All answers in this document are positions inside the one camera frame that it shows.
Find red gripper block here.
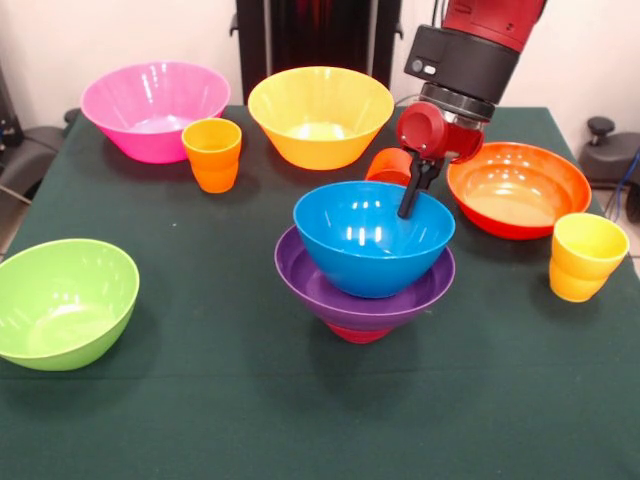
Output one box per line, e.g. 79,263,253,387
396,102,486,220

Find red-orange cup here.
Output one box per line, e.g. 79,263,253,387
363,146,415,189

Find blue bowl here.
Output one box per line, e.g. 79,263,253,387
292,180,457,300

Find purple bowl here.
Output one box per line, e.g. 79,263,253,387
273,223,457,332

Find small crimson bowl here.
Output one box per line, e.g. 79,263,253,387
325,322,394,345

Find shallow red-orange bowl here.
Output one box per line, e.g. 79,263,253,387
446,141,593,242

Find large yellow-orange bowl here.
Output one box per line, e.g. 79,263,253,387
246,66,395,172

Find yellow cup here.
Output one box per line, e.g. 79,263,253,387
548,212,631,304

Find orange cup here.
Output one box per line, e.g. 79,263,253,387
180,117,244,195

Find dark green tablecloth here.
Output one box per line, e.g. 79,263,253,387
0,104,640,480

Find large pink bowl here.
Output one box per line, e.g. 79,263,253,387
79,61,232,165

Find green bowl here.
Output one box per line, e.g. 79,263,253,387
0,238,141,373

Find black device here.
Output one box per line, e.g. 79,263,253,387
0,64,22,149

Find blue cable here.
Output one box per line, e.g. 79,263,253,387
612,149,640,221

